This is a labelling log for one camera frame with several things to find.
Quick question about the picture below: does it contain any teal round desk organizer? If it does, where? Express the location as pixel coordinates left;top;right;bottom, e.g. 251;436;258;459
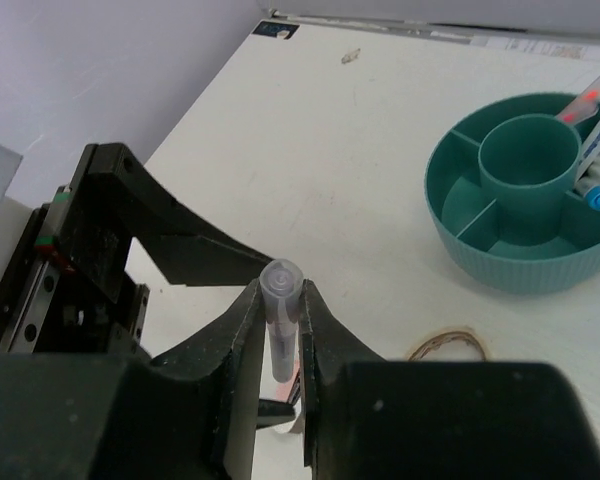
424;92;600;294

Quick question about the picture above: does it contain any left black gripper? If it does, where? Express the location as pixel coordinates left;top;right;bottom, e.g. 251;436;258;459
0;143;272;479

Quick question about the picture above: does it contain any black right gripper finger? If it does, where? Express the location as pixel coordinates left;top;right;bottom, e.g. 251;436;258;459
299;281;600;479

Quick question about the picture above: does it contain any blue capped white marker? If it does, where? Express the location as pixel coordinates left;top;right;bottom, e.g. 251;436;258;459
574;176;600;212

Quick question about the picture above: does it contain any masking tape roll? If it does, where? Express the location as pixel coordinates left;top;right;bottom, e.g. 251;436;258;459
404;326;492;362

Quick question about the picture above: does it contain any clear pen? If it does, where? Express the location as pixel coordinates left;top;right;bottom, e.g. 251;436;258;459
259;259;304;383

